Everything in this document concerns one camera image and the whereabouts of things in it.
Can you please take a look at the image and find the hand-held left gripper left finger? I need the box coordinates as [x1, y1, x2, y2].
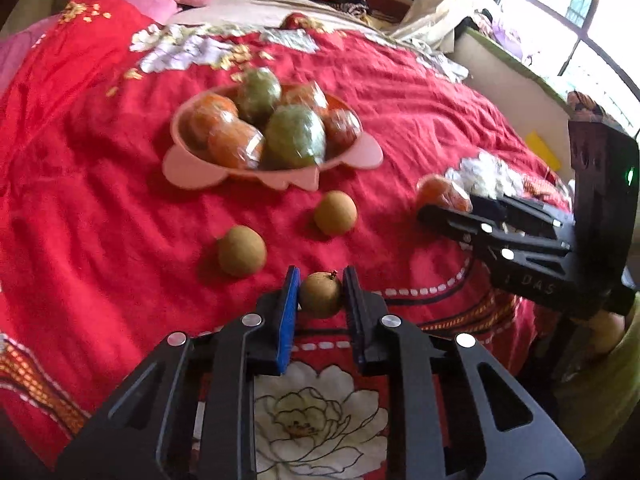
[55, 265, 303, 480]

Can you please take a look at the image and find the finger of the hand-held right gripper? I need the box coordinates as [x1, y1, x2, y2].
[417, 203, 572, 272]
[472, 194, 577, 242]

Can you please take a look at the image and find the beige bed sheet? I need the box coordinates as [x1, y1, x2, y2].
[165, 0, 416, 43]

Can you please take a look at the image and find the plastic-wrapped green citrus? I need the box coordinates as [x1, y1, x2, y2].
[235, 67, 282, 126]
[264, 104, 327, 170]

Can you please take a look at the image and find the heap of purple clothes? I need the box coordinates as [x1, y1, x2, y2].
[460, 7, 531, 66]

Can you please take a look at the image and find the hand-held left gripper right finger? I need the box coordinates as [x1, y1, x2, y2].
[341, 266, 586, 480]

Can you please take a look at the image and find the yellow flat packet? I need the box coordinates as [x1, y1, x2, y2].
[524, 131, 563, 171]

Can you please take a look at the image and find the brown longan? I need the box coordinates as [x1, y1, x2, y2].
[216, 225, 268, 278]
[314, 190, 358, 236]
[298, 271, 344, 319]

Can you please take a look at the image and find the red floral blanket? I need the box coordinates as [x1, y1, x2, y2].
[0, 0, 576, 480]

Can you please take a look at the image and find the person's yellow-green garment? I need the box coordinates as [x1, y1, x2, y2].
[550, 295, 640, 461]

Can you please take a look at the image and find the pink footed bowl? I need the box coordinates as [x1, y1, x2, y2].
[162, 82, 385, 192]

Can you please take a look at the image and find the cream curtain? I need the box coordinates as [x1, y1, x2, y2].
[390, 0, 521, 53]

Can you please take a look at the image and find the orange patterned cloth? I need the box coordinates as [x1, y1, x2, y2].
[567, 91, 618, 123]

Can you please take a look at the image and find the white crumpled cloth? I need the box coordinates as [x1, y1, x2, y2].
[415, 40, 471, 83]

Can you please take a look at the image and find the person's right hand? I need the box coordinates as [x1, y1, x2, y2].
[585, 310, 628, 361]

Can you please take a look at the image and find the plastic-wrapped orange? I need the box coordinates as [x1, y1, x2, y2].
[322, 108, 362, 150]
[181, 92, 240, 151]
[280, 82, 329, 116]
[416, 174, 473, 213]
[207, 121, 266, 170]

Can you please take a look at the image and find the green window seat mat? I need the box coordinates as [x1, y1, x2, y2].
[462, 25, 576, 111]

